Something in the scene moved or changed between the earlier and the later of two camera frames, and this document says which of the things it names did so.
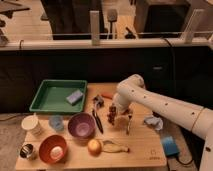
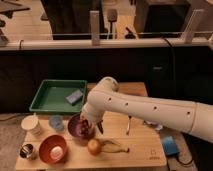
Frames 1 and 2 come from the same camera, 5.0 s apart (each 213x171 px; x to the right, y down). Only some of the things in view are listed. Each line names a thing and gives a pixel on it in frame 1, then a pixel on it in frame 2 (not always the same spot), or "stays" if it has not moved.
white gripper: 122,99 to 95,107
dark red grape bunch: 112,114 to 86,130
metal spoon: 129,123 stays
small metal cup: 26,150 stays
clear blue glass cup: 56,122 stays
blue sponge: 74,97 stays
